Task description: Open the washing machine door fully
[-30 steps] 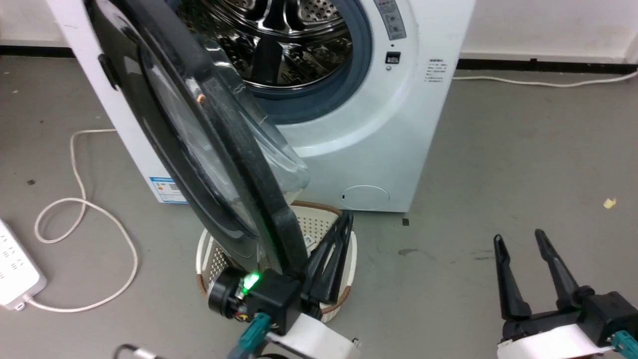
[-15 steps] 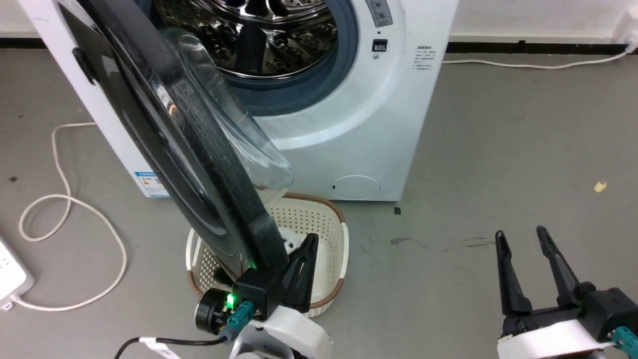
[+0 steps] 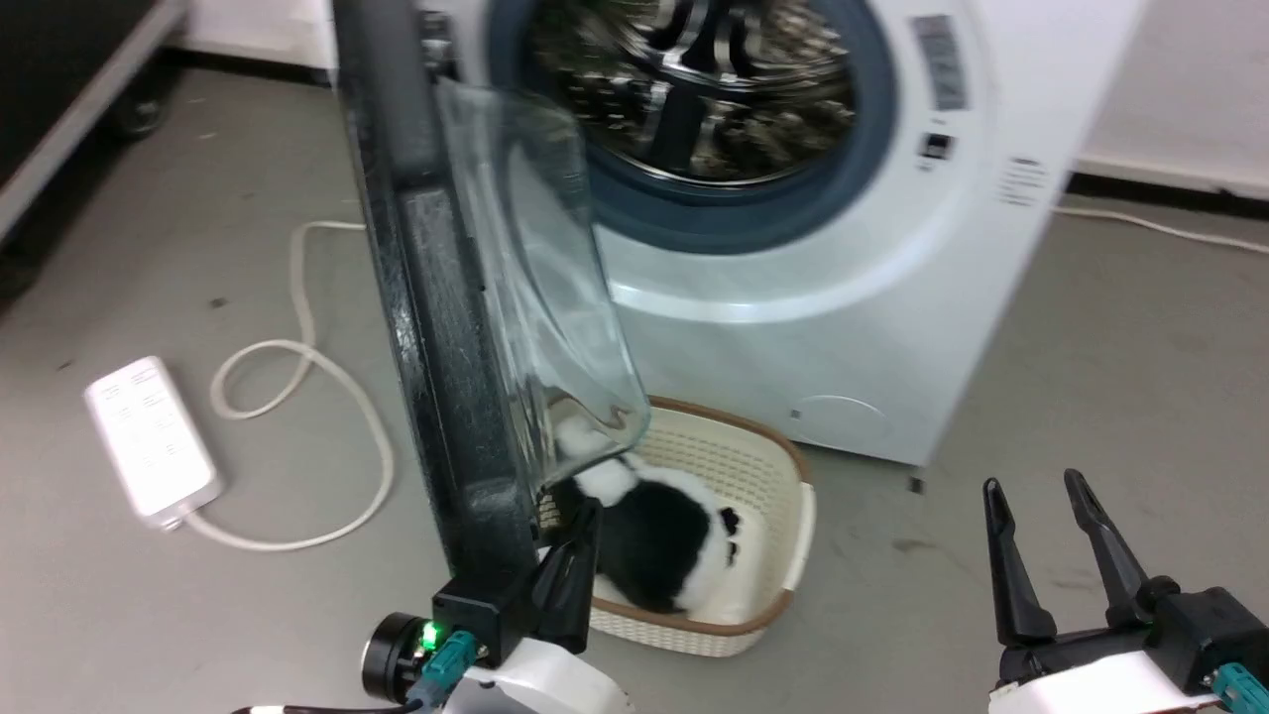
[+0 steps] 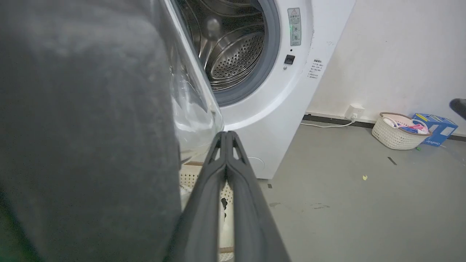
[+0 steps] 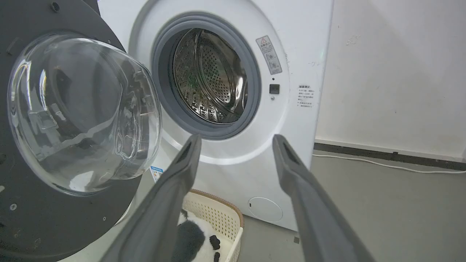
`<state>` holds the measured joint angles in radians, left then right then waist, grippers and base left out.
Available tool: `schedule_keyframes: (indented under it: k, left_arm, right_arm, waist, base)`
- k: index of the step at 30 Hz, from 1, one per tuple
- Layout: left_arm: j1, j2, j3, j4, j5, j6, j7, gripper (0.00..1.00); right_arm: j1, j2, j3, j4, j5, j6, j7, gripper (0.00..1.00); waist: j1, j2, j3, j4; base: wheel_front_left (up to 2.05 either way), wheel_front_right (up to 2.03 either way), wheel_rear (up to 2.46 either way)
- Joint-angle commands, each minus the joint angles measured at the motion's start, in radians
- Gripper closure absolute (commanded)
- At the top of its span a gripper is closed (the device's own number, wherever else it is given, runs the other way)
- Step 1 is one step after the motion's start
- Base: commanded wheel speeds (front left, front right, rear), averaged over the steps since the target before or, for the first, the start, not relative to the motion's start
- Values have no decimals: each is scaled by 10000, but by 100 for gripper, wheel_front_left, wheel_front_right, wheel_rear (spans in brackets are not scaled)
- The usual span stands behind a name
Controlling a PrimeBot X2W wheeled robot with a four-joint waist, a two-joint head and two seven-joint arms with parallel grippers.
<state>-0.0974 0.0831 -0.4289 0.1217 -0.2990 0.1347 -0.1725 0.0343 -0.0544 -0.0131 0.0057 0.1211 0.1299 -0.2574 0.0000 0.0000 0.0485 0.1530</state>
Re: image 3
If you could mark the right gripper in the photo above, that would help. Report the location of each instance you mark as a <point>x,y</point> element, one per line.
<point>1170,645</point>

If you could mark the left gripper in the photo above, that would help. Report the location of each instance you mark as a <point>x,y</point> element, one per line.
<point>496,635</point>

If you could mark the black caster wheel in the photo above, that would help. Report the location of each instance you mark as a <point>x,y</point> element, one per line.
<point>139,104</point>

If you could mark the black-framed glass washer door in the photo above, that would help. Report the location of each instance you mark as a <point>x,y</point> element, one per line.
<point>446,327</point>

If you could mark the white front-load washing machine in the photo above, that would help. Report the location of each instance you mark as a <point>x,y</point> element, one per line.
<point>853,327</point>

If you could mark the cream plastic laundry basket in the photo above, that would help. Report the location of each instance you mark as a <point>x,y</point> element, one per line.
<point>763,476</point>

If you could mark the black flight case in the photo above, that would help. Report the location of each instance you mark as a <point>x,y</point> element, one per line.
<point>59,89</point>

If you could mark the black and white panda plush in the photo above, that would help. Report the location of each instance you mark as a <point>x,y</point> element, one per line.
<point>654,545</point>

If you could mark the black door latch socket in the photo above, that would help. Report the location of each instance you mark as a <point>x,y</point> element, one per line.
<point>936,147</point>

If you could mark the round white filter cover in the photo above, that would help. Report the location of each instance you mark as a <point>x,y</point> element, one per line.
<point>841,424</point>

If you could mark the grey washer label sticker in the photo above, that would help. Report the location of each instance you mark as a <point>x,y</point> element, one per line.
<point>940,59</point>

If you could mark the white power strip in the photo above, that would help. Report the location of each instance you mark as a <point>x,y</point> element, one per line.
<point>151,438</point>

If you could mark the grey rubber door gasket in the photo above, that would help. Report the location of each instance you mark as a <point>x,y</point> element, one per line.
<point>872,129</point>

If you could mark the steel washer drum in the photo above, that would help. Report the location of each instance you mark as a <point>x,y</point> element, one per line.
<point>714,89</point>

